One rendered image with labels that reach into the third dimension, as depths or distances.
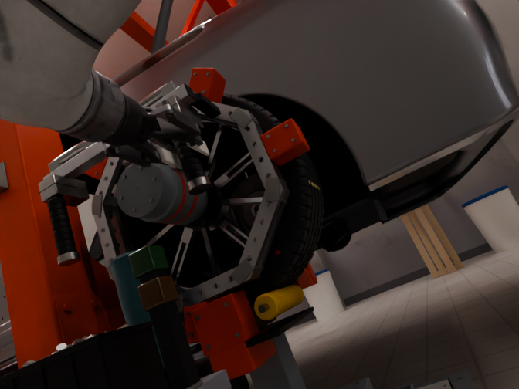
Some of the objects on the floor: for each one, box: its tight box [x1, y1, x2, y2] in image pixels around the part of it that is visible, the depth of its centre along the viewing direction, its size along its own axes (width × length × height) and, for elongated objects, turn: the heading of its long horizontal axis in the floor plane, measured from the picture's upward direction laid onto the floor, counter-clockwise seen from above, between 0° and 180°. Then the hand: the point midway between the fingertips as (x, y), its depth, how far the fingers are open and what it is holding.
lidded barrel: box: [461, 185, 519, 253], centre depth 456 cm, size 60×61×73 cm
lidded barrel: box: [303, 269, 344, 322], centre depth 548 cm, size 55×55×67 cm
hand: (185, 152), depth 66 cm, fingers open, 5 cm apart
